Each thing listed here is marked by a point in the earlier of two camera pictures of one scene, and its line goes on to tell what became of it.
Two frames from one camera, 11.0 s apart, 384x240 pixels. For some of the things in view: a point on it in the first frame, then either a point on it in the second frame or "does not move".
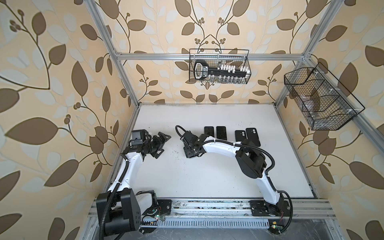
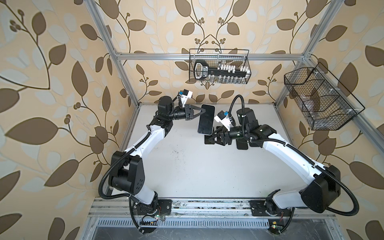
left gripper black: (159, 143) -> (188, 108)
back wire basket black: (222, 66) does not move
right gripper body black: (188, 151) -> (234, 133)
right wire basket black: (325, 103) does not move
